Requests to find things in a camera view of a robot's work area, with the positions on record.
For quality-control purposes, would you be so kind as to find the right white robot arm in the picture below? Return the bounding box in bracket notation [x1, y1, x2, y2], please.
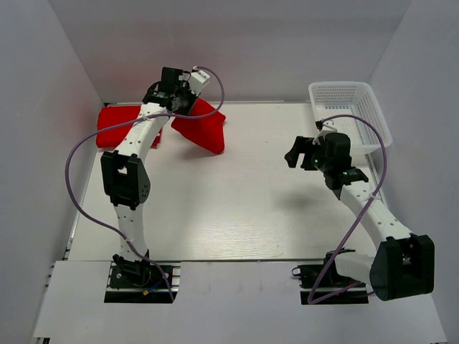
[285, 133, 435, 301]

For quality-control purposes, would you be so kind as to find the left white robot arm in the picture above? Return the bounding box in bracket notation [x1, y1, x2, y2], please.
[101, 67, 210, 286]

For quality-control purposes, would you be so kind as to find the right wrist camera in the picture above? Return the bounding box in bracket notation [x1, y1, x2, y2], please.
[313, 120, 337, 145]

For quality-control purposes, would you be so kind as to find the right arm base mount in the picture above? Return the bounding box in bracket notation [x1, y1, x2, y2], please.
[291, 262, 369, 305]

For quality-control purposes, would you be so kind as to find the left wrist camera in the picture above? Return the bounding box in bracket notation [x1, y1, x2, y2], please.
[188, 66, 210, 96]

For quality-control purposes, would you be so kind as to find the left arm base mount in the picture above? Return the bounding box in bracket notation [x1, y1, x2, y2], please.
[104, 262, 173, 305]

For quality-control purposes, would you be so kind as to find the red t shirt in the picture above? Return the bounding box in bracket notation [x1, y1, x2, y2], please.
[95, 105, 164, 150]
[171, 112, 226, 154]

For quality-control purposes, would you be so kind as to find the folded red t shirt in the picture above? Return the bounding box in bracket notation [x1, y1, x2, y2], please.
[95, 105, 164, 150]

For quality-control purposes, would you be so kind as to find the white plastic basket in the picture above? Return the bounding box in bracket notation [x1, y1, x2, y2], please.
[308, 81, 392, 156]

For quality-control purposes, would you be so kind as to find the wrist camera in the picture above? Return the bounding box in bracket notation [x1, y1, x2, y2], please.
[313, 120, 337, 145]
[188, 66, 210, 96]

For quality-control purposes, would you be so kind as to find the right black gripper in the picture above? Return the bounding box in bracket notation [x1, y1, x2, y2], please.
[285, 136, 333, 173]

